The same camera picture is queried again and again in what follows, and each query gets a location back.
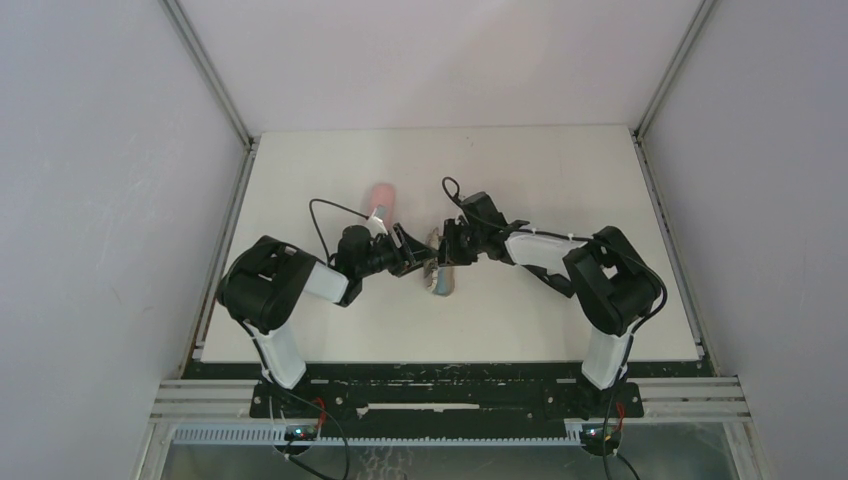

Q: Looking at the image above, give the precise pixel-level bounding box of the right aluminium frame rail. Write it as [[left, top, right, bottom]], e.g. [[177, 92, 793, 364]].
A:
[[631, 1, 752, 424]]

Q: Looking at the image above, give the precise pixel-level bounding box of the aluminium frame rail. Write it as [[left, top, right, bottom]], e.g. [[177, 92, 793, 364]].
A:
[[160, 0, 254, 378], [631, 1, 752, 424]]

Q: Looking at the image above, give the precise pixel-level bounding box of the pink glasses case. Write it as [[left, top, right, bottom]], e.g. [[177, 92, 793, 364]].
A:
[[368, 183, 396, 224]]

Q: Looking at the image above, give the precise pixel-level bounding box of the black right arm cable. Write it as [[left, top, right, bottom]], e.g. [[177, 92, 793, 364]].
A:
[[441, 176, 669, 346]]

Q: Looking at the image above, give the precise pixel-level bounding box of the map print glasses case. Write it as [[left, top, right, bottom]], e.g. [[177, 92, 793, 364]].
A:
[[423, 227, 455, 297]]

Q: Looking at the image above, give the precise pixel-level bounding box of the white slotted cable duct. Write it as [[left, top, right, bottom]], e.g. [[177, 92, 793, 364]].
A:
[[172, 423, 582, 447]]

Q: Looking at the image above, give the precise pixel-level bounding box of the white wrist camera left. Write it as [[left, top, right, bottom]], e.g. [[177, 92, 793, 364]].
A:
[[366, 204, 391, 237]]

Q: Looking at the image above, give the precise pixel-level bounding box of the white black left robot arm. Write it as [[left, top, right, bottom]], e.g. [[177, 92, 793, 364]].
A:
[[216, 224, 438, 389]]

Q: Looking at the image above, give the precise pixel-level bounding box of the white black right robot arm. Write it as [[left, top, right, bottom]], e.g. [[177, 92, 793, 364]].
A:
[[439, 192, 668, 391]]

